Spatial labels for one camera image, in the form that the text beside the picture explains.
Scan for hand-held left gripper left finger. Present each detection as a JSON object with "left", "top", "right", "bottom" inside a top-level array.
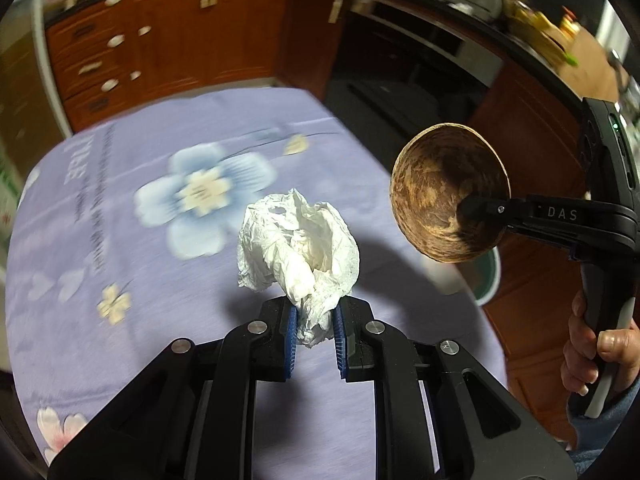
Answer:
[{"left": 47, "top": 297, "right": 301, "bottom": 480}]

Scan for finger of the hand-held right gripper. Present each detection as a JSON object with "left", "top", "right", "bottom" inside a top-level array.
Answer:
[
  {"left": 456, "top": 195, "right": 531, "bottom": 233},
  {"left": 505, "top": 225, "right": 583, "bottom": 262}
]

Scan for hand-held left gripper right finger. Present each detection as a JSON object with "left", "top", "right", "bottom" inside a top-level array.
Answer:
[{"left": 332, "top": 297, "right": 578, "bottom": 480}]

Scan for teal trash bin white rim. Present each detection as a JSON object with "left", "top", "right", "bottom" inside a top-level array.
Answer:
[{"left": 440, "top": 245, "right": 502, "bottom": 307}]

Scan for brown coconut shell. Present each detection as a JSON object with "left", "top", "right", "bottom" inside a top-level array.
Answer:
[{"left": 390, "top": 123, "right": 512, "bottom": 263}]

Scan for white tissue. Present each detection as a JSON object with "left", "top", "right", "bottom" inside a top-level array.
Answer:
[{"left": 236, "top": 188, "right": 361, "bottom": 348}]

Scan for person's right forearm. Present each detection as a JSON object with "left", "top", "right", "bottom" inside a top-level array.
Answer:
[{"left": 567, "top": 380, "right": 640, "bottom": 471}]

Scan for person's right hand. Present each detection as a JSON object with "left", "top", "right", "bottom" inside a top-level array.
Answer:
[{"left": 560, "top": 290, "right": 640, "bottom": 397}]

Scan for wooden cutting board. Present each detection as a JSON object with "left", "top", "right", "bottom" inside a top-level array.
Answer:
[{"left": 565, "top": 25, "right": 626, "bottom": 106}]

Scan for built-in black oven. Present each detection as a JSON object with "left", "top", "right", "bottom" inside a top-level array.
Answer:
[{"left": 325, "top": 0, "right": 503, "bottom": 171}]

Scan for wooden drawer cabinet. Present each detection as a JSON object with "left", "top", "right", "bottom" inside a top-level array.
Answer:
[{"left": 45, "top": 0, "right": 351, "bottom": 133}]

